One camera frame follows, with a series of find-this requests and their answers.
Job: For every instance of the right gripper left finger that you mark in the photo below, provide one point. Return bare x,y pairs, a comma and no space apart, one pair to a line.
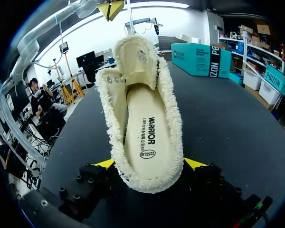
90,183

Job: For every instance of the person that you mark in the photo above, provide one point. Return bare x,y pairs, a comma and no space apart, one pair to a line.
41,99

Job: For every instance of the cream fringed canvas shoe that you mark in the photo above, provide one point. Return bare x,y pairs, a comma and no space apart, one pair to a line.
114,111

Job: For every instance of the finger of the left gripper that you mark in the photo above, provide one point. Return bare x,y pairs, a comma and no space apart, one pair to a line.
115,7
103,8

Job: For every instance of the cream shoe insole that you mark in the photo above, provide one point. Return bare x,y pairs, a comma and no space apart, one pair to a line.
147,114

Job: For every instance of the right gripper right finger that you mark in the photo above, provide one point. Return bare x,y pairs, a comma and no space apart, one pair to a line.
211,183

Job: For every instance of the large teal box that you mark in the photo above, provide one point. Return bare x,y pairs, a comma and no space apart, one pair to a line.
194,59

